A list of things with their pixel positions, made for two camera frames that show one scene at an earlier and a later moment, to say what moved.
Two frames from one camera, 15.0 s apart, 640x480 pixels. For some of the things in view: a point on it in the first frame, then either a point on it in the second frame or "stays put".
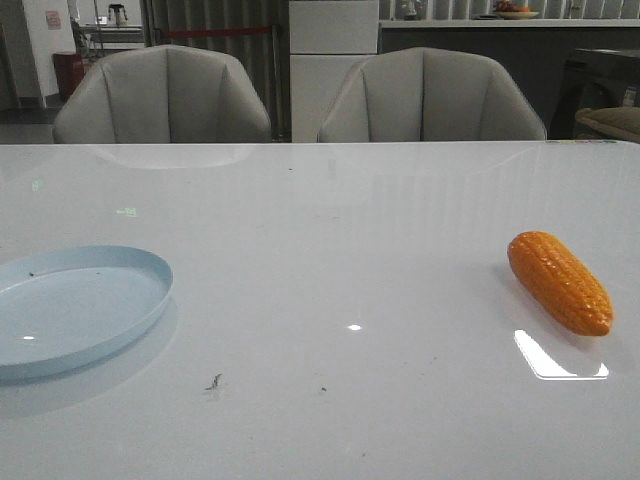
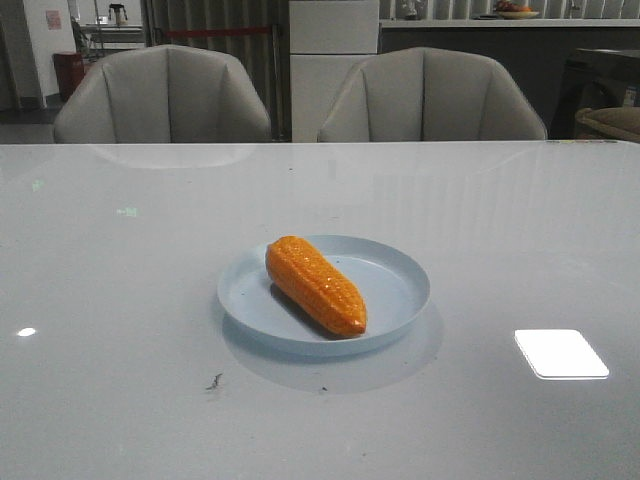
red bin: [69, 69] stays put
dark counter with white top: [537, 52] stays put
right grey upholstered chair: [428, 95] stays put
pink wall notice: [53, 19] stays put
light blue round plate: [64, 306] → [391, 285]
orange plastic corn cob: [561, 281] → [311, 278]
